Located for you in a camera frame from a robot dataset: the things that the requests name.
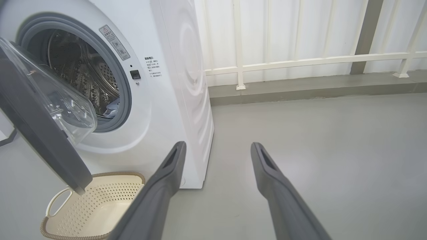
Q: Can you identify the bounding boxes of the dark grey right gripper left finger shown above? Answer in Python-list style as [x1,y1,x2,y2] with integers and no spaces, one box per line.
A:
[108,141,186,240]

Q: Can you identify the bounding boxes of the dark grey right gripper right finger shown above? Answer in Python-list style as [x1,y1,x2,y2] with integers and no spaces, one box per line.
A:
[250,142,331,240]

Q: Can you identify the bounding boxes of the blue cartoon print garment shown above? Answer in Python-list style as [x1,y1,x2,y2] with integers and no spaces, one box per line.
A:
[103,97,120,118]

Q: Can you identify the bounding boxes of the dark round glass washer door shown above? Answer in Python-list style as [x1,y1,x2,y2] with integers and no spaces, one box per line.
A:
[0,37,98,196]

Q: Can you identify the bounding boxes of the white front-load washing machine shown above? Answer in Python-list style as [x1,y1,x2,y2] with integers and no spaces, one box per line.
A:
[0,0,215,189]

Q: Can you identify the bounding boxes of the steel perforated washer drum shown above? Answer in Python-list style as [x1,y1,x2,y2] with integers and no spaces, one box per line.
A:
[27,29,120,118]

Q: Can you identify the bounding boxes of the cream perforated laundry basket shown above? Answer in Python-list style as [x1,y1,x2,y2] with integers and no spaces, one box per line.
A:
[40,172,146,240]

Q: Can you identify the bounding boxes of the white metal railing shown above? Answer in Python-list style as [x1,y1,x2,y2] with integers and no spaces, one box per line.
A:
[200,0,427,90]

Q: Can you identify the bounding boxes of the grey warning sticker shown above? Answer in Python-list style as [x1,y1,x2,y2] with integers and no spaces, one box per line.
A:
[99,25,131,61]

